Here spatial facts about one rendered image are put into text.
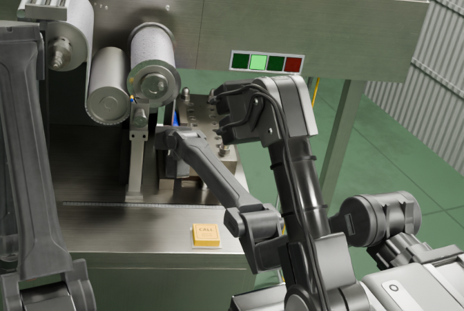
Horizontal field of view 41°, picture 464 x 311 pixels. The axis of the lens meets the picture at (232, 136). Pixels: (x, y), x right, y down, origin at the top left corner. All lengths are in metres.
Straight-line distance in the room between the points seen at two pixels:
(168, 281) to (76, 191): 0.38
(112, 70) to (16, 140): 1.01
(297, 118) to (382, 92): 3.99
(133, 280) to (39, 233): 1.01
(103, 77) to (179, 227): 0.47
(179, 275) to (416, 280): 1.06
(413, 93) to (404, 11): 2.27
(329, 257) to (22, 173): 0.39
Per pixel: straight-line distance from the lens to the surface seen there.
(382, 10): 2.15
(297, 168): 0.67
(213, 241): 1.72
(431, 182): 4.01
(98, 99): 1.76
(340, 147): 2.57
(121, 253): 1.70
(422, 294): 0.82
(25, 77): 0.86
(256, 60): 2.10
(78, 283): 0.82
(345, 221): 0.99
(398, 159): 4.12
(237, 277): 1.83
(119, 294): 1.84
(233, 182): 1.40
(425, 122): 4.36
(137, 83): 1.73
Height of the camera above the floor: 2.05
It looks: 31 degrees down
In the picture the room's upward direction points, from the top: 9 degrees clockwise
